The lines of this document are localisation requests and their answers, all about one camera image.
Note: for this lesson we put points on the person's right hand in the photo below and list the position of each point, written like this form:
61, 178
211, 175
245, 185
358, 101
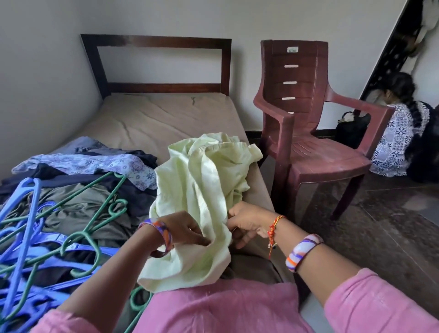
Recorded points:
254, 219

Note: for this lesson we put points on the light yellow shirt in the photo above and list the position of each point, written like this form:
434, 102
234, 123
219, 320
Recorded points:
192, 206

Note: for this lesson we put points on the striped white purple bangle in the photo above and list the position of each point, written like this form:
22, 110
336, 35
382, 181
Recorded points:
302, 250

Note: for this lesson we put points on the blue striped shirt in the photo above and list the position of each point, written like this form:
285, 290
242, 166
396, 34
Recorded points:
75, 145

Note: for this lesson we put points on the olive green button shirt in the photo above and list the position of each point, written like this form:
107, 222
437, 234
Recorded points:
75, 213

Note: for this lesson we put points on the blue floral patterned garment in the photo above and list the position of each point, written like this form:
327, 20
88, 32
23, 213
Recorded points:
103, 164

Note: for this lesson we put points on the striped orange purple bangle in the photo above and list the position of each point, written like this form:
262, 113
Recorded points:
163, 230

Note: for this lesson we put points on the white chair label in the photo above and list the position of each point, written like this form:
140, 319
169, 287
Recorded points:
293, 49

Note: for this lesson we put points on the maroon plastic chair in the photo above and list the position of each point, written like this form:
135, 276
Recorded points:
315, 154

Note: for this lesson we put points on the person's right forearm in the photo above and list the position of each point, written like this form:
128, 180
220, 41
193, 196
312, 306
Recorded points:
329, 271

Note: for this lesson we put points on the person's left hand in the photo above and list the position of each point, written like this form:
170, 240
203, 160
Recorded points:
185, 230

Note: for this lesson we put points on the dark wooden bed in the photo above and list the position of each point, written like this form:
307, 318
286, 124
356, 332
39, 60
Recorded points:
158, 42

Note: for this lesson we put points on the person's left forearm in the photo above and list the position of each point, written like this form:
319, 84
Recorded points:
110, 281

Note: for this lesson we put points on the black handbag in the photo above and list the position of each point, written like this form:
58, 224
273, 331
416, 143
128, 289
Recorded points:
353, 130

